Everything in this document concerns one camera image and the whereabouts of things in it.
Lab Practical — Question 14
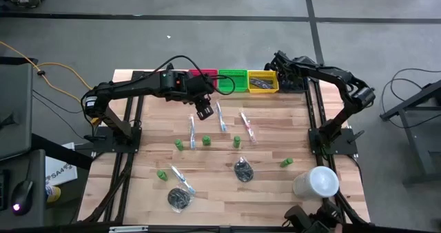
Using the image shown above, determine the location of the red plastic basket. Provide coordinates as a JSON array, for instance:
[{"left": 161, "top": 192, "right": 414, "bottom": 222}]
[{"left": 188, "top": 68, "right": 219, "bottom": 89}]

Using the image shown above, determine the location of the yellow round object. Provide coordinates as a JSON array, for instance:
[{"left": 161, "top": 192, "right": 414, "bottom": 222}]
[{"left": 45, "top": 185, "right": 62, "bottom": 204}]

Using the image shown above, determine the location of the dark grey monitor panel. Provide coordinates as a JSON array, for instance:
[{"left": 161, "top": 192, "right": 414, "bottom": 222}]
[{"left": 0, "top": 56, "right": 39, "bottom": 161}]

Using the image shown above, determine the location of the white cylindrical container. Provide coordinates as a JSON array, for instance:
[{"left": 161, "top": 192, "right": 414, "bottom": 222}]
[{"left": 291, "top": 165, "right": 341, "bottom": 201}]

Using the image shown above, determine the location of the red toothbrush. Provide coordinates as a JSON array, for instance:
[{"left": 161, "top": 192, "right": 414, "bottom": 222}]
[{"left": 238, "top": 110, "right": 258, "bottom": 145}]

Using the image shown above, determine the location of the black handheld controller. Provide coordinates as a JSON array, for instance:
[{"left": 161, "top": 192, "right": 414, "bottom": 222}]
[{"left": 282, "top": 203, "right": 345, "bottom": 233}]

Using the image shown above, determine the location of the grey desk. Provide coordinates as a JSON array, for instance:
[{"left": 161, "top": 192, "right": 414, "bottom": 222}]
[{"left": 0, "top": 148, "right": 48, "bottom": 229}]

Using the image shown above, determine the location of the black aluminium table frame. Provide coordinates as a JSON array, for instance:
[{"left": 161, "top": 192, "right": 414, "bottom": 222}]
[{"left": 77, "top": 70, "right": 372, "bottom": 233}]

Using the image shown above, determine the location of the black diagonal bar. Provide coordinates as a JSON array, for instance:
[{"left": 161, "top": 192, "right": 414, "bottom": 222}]
[{"left": 30, "top": 132, "right": 94, "bottom": 171}]

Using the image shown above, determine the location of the black floor cable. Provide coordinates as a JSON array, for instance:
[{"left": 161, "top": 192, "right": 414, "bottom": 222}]
[
  {"left": 378, "top": 67, "right": 441, "bottom": 130},
  {"left": 32, "top": 90, "right": 85, "bottom": 115}
]

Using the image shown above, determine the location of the white printed box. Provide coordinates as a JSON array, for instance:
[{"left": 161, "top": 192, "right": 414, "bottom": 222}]
[{"left": 43, "top": 141, "right": 79, "bottom": 188}]

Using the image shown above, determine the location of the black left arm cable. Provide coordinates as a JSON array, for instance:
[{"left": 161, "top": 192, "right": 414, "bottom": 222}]
[{"left": 147, "top": 54, "right": 237, "bottom": 96}]

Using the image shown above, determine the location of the yellow plastic basket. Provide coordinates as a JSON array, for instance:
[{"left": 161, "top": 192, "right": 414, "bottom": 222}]
[{"left": 247, "top": 70, "right": 280, "bottom": 94}]

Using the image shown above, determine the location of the black metal stand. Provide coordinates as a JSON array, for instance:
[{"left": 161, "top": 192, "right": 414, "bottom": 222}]
[{"left": 380, "top": 79, "right": 441, "bottom": 188}]

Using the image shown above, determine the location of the yellow extension cord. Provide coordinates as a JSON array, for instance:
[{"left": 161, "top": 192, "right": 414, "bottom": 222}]
[{"left": 0, "top": 41, "right": 103, "bottom": 126}]

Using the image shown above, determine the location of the silver metal bracket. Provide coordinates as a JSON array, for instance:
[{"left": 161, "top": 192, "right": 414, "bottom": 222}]
[{"left": 108, "top": 225, "right": 150, "bottom": 233}]

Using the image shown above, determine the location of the black computer mouse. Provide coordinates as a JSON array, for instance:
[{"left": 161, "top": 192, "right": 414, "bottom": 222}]
[{"left": 10, "top": 179, "right": 35, "bottom": 216}]

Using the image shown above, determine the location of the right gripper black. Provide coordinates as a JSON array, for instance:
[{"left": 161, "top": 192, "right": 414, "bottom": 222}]
[{"left": 270, "top": 50, "right": 313, "bottom": 78}]

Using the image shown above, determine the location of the green plastic basket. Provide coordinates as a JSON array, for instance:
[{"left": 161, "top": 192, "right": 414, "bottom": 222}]
[{"left": 218, "top": 69, "right": 249, "bottom": 93}]

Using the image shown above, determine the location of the blue toothbrush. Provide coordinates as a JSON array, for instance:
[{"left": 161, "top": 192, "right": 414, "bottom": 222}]
[
  {"left": 214, "top": 100, "right": 228, "bottom": 133},
  {"left": 170, "top": 165, "right": 196, "bottom": 196},
  {"left": 187, "top": 113, "right": 197, "bottom": 150}
]

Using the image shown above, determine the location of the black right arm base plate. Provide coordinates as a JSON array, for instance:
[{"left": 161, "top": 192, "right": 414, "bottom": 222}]
[{"left": 308, "top": 128, "right": 365, "bottom": 155}]

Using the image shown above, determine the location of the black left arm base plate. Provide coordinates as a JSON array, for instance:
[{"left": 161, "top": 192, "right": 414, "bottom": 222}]
[{"left": 83, "top": 125, "right": 143, "bottom": 154}]

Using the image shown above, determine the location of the round black hairbrush in bag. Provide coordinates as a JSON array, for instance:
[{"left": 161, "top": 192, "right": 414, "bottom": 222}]
[
  {"left": 233, "top": 156, "right": 255, "bottom": 183},
  {"left": 167, "top": 185, "right": 194, "bottom": 214}
]

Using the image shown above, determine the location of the person's shoe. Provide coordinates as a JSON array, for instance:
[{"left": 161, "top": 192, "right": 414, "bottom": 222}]
[{"left": 9, "top": 0, "right": 41, "bottom": 10}]

